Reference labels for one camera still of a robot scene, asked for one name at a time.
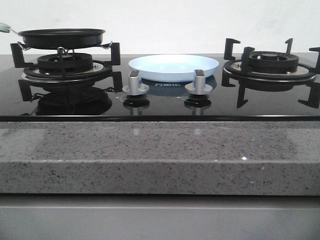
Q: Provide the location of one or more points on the light blue plate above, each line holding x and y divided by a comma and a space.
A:
173, 68

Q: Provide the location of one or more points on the black frying pan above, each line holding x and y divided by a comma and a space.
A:
67, 38

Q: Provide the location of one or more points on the left silver stove knob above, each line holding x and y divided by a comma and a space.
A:
135, 86

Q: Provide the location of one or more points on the silver stove knob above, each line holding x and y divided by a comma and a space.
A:
198, 86
135, 86

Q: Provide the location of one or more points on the right silver stove knob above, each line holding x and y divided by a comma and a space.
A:
198, 86

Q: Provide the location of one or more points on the black glass gas hob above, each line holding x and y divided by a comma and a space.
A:
232, 99

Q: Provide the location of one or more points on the right black burner head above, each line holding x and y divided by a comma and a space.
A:
273, 59

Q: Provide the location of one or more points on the black burner head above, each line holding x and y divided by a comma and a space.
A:
72, 63
273, 59

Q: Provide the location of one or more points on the left black burner head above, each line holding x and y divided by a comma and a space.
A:
72, 63

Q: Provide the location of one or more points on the left black pan support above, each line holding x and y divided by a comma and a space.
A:
31, 70

